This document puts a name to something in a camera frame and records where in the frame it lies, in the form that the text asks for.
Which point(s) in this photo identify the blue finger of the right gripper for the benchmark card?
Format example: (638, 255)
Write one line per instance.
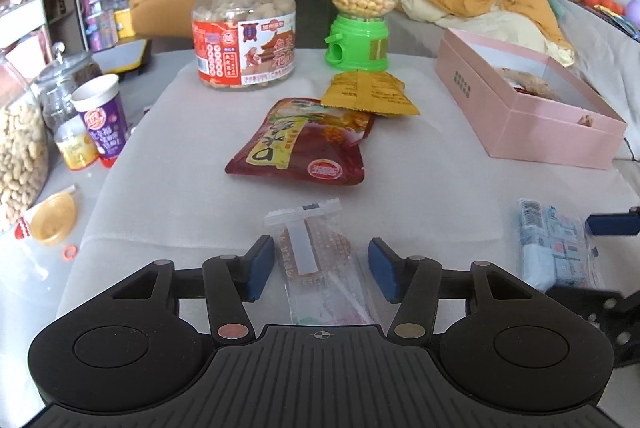
(615, 225)

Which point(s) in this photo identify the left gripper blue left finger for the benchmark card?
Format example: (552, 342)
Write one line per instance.
(231, 281)

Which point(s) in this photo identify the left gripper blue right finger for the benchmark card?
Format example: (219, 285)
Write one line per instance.
(413, 284)

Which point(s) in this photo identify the clear wrapper round cracker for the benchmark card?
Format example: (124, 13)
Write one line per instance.
(323, 277)

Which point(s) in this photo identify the orange bread clear wrapper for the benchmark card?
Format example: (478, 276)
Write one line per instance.
(527, 83)

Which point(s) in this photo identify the blue white tissue pack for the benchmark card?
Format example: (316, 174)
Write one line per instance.
(556, 249)

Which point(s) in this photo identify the dark red snack pouch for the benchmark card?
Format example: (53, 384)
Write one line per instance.
(301, 139)

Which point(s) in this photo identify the pink cardboard box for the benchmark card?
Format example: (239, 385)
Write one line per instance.
(580, 129)

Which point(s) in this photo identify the yellow snack packet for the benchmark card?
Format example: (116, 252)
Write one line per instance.
(379, 93)

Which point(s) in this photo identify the colourful toys on sofa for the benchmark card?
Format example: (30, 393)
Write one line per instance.
(613, 12)

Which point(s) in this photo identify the orange plastic lid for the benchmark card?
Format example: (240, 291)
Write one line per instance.
(54, 219)

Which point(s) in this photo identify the small yellow jar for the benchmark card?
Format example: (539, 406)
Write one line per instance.
(77, 149)

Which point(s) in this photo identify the purple paper cup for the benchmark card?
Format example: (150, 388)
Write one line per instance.
(100, 108)

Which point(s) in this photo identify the gold-lid peanut jar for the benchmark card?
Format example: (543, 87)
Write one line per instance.
(242, 44)

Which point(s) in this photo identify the large glass peanut jar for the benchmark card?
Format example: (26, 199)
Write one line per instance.
(24, 154)

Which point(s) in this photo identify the small glass lidded jar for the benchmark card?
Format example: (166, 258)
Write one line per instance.
(58, 80)

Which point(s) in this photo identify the green gumball candy dispenser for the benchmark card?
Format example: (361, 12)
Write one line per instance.
(358, 36)

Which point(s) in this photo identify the orange armchair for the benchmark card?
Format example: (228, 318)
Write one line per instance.
(162, 18)

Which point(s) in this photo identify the colourful toy bottles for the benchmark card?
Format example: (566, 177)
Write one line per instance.
(106, 22)

